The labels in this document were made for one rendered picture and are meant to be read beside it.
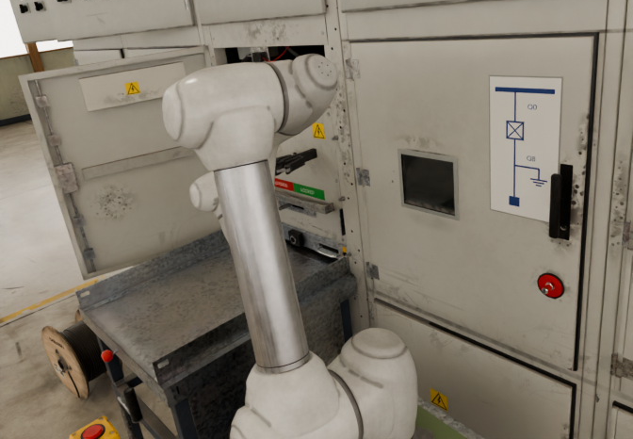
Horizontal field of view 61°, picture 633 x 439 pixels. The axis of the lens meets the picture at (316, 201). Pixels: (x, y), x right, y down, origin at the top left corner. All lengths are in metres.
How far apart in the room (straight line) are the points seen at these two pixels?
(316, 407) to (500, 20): 0.83
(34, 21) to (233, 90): 2.21
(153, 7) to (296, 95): 1.24
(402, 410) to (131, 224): 1.32
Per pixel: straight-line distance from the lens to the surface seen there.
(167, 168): 2.08
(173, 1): 2.09
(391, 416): 1.13
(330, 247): 1.83
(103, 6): 2.28
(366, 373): 1.08
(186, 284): 1.89
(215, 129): 0.91
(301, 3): 1.56
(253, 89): 0.94
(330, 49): 1.53
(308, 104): 1.00
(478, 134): 1.25
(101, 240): 2.13
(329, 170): 1.71
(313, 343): 1.73
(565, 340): 1.35
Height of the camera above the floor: 1.70
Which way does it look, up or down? 21 degrees down
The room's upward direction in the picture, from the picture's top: 8 degrees counter-clockwise
